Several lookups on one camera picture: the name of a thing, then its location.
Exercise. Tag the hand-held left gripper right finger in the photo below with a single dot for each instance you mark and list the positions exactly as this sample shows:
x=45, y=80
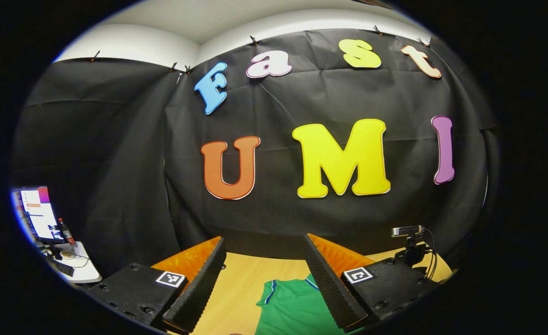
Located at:
x=330, y=284

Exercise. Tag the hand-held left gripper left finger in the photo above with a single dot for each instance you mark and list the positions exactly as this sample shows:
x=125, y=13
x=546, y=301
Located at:
x=204, y=284

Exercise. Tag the green T-shirt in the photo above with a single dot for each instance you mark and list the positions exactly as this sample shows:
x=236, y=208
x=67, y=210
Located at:
x=292, y=307

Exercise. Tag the black webcam stand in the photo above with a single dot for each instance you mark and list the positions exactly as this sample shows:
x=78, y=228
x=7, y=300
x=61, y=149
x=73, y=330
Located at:
x=411, y=255

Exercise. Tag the grey webcam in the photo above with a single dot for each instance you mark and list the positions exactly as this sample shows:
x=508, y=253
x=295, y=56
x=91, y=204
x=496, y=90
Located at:
x=406, y=231

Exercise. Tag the small white round object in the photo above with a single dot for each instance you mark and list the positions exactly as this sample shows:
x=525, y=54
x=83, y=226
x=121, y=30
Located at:
x=68, y=254

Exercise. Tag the black keyboard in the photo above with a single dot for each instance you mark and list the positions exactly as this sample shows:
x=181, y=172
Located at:
x=64, y=269

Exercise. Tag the dark red bottle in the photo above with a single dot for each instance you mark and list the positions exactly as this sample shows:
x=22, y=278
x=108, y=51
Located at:
x=67, y=232

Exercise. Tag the computer monitor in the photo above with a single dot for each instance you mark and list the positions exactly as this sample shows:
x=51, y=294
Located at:
x=39, y=216

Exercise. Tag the black backdrop cloth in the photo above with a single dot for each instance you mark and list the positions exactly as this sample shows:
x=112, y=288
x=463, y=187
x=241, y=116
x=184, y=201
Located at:
x=278, y=107

